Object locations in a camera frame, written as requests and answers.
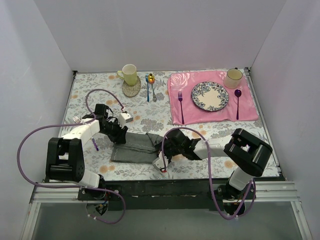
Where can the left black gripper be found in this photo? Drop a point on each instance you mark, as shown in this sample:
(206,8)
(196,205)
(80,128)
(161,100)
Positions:
(120,132)

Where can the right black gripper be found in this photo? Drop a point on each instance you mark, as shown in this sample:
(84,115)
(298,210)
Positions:
(169,147)

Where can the grey cloth napkin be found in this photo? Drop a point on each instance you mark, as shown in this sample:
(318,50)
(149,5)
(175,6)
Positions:
(136,148)

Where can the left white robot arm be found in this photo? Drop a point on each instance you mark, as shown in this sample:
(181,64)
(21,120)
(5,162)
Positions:
(65,157)

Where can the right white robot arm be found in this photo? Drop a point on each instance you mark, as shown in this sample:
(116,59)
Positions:
(250,154)

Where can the round woven coaster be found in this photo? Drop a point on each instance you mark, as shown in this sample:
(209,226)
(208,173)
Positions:
(131,90)

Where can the floral tablecloth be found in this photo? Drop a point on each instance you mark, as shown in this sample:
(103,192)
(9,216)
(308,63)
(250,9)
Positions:
(90,89)

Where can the purple fork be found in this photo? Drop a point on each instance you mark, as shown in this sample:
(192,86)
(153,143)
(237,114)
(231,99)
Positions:
(180,99)

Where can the blue floral plate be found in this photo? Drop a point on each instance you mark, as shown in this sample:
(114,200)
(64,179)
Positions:
(210,96)

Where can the yellow-green mug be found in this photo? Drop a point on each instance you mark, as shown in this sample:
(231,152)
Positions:
(128,74)

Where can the pink floral placemat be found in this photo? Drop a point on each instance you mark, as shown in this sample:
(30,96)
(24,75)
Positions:
(185,81)

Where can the gold bowl spoon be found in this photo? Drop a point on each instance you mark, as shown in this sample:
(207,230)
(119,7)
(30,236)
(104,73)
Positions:
(151,80)

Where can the cream mug dark rim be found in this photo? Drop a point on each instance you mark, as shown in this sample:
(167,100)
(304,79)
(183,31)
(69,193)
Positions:
(233,78)

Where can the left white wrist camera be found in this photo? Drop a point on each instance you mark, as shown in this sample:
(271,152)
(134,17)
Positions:
(124,117)

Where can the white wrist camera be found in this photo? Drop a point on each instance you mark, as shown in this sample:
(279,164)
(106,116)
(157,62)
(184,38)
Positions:
(161,163)
(124,117)

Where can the gold spoon purple handle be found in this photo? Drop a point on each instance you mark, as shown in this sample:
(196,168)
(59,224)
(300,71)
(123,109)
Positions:
(95,144)

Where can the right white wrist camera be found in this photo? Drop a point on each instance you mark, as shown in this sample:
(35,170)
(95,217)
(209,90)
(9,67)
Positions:
(161,163)

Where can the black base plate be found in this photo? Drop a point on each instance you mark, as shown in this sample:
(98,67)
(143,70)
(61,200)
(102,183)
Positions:
(160,194)

